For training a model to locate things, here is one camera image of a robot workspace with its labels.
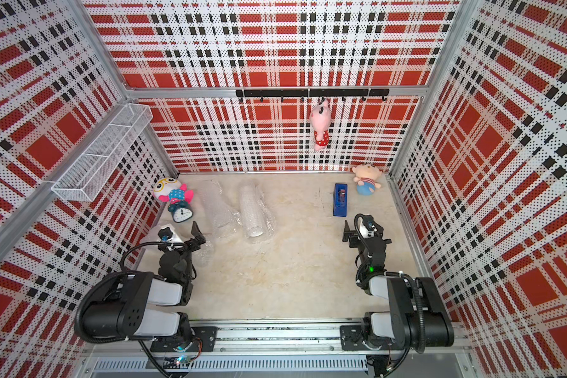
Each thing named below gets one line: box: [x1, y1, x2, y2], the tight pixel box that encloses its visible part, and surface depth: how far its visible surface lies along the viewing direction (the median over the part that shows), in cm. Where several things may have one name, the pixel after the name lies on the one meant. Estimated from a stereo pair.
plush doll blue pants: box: [352, 163, 382, 197], surface depth 113 cm
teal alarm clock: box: [167, 201, 194, 223], surface depth 102 cm
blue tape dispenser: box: [332, 182, 349, 218], surface depth 107 cm
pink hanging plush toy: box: [310, 99, 332, 152], surface depth 95 cm
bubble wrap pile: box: [237, 181, 278, 245], surface depth 99 cm
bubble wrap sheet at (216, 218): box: [196, 179, 241, 239], surface depth 100 cm
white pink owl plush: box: [153, 177, 195, 204], surface depth 109 cm
